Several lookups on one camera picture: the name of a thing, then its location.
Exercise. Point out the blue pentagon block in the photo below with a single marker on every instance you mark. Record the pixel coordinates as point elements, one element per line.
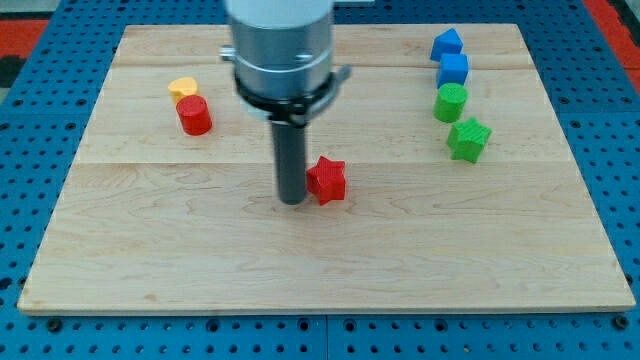
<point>448,42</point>

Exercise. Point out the yellow heart block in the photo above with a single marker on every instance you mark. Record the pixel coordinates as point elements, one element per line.
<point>183,87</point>

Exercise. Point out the green cylinder block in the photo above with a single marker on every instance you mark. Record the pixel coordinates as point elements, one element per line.
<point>450,102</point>

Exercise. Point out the wooden board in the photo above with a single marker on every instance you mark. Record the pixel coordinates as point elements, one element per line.
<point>153,221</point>

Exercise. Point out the red star block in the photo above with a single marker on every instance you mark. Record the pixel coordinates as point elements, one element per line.
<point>326,180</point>

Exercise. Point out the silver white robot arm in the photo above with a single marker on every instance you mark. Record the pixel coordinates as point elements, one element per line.
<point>282,54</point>

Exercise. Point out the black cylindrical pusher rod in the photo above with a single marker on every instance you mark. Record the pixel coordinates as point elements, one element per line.
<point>289,145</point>

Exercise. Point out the green star block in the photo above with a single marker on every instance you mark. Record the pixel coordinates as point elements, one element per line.
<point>468,139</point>

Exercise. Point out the blue cube block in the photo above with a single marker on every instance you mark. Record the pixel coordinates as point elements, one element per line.
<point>454,68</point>

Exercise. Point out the red cylinder block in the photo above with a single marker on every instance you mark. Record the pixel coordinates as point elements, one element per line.
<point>194,115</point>

